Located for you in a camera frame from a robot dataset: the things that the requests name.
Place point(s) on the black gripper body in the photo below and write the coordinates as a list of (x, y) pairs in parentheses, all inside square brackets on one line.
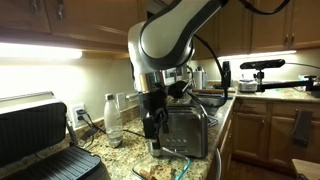
[(155, 116)]

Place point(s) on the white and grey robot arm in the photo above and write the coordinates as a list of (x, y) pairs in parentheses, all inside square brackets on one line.
[(162, 42)]

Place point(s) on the stainless steel toaster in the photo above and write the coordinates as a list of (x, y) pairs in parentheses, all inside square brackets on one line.
[(188, 132)]

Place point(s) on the bread slice lying in container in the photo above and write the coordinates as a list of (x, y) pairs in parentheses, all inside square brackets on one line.
[(157, 172)]

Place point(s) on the clear plastic water bottle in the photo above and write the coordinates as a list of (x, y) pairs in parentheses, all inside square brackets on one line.
[(113, 122)]

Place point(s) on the white paper towel roll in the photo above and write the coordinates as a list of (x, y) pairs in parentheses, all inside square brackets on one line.
[(198, 78)]

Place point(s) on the stainless kitchen sink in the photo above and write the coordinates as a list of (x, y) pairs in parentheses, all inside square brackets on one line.
[(210, 102)]

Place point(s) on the clear glass food container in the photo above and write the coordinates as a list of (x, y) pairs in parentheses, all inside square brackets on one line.
[(170, 165)]

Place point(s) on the wooden lower cabinets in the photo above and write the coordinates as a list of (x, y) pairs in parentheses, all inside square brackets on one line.
[(259, 133)]

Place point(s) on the wooden cabinets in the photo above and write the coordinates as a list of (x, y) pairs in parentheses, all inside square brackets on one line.
[(103, 25), (259, 133)]

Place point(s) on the wooden upper cabinets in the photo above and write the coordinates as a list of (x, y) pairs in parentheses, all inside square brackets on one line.
[(103, 25)]

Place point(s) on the black panini grill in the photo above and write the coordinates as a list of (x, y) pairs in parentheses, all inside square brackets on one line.
[(33, 122)]

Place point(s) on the dark hanging dish towel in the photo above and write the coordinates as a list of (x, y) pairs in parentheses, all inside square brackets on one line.
[(301, 129)]

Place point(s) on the white wall outlet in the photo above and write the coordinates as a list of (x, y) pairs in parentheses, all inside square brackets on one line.
[(76, 123)]

